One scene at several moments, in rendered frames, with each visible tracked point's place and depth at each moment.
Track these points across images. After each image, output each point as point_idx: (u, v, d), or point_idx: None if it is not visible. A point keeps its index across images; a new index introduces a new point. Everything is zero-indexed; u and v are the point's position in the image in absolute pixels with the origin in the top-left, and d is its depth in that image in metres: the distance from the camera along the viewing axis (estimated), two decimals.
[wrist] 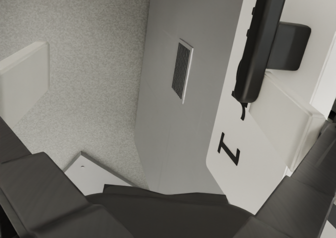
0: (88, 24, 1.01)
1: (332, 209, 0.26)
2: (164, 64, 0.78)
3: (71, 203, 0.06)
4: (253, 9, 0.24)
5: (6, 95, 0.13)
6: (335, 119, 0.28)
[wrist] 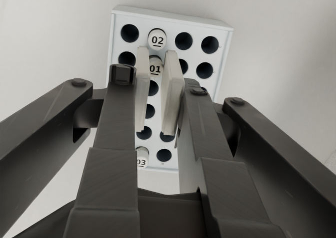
0: None
1: None
2: None
3: (121, 201, 0.06)
4: None
5: (147, 92, 0.16)
6: None
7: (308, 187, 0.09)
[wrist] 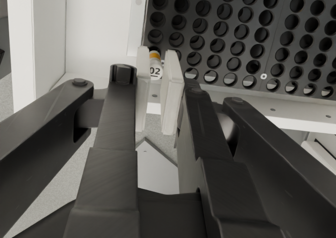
0: None
1: None
2: None
3: (121, 201, 0.06)
4: None
5: (148, 92, 0.16)
6: None
7: (308, 187, 0.09)
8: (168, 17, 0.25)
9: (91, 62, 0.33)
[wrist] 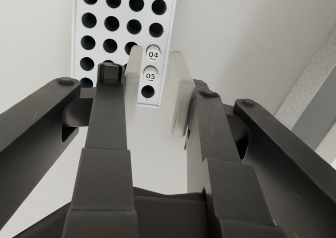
0: None
1: None
2: None
3: (117, 201, 0.06)
4: None
5: (138, 92, 0.15)
6: None
7: (316, 189, 0.09)
8: None
9: None
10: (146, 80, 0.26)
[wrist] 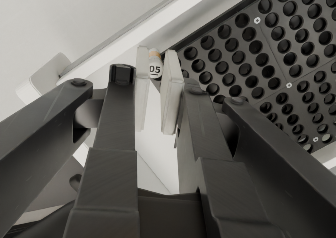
0: None
1: None
2: None
3: (121, 201, 0.06)
4: None
5: (147, 92, 0.16)
6: None
7: (308, 187, 0.09)
8: None
9: None
10: None
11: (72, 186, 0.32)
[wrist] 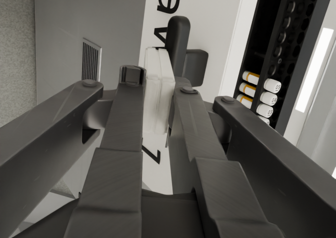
0: None
1: None
2: (66, 63, 0.77)
3: (125, 202, 0.06)
4: (154, 30, 0.27)
5: (156, 94, 0.16)
6: None
7: (301, 185, 0.09)
8: None
9: None
10: (274, 91, 0.30)
11: (180, 27, 0.20)
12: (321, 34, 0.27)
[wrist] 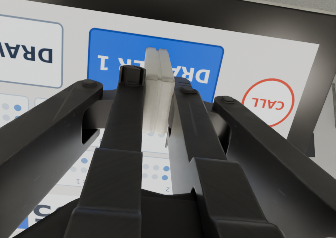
0: None
1: None
2: None
3: (125, 202, 0.06)
4: None
5: (156, 94, 0.16)
6: None
7: (301, 185, 0.09)
8: None
9: None
10: None
11: None
12: None
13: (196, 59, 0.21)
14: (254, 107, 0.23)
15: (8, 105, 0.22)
